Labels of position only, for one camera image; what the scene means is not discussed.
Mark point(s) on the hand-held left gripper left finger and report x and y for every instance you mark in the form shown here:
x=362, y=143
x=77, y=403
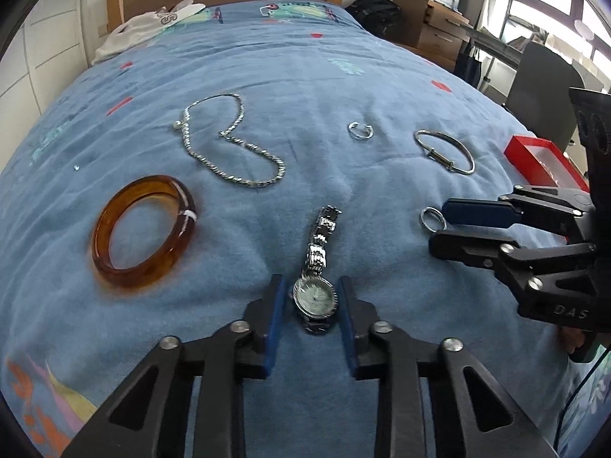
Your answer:
x=274, y=329

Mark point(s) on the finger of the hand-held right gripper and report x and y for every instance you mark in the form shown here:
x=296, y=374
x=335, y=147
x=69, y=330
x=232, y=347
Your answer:
x=463, y=248
x=477, y=212

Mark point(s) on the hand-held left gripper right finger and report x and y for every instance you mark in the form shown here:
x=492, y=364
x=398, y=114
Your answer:
x=347, y=329

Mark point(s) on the silver wrist watch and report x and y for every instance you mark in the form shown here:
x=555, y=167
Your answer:
x=312, y=298

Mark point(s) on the red box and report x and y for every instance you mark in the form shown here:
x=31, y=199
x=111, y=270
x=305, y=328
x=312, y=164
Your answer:
x=518, y=150

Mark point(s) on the person's right hand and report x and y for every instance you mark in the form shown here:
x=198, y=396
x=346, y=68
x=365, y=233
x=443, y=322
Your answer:
x=569, y=341

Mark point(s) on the silver clasp bangle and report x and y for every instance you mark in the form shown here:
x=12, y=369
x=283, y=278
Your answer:
x=437, y=155

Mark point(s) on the black chair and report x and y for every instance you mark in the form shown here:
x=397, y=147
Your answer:
x=544, y=86

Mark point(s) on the dark blue bag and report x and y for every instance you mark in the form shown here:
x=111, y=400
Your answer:
x=468, y=67

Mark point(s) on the grey desk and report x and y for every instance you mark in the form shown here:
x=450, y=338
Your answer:
x=496, y=47

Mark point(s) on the orange amber bangle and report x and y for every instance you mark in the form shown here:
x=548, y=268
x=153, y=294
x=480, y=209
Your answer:
x=102, y=267

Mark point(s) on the wooden drawer cabinet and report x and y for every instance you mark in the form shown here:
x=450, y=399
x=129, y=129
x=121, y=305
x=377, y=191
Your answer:
x=429, y=33

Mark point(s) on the blue printed blanket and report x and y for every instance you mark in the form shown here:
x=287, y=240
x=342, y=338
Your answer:
x=334, y=81

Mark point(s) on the black backpack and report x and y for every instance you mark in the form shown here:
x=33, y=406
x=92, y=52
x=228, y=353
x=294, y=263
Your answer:
x=374, y=16

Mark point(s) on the white garment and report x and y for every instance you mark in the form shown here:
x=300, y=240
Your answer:
x=129, y=33

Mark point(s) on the white wardrobe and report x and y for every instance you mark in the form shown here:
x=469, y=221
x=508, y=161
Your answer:
x=47, y=57

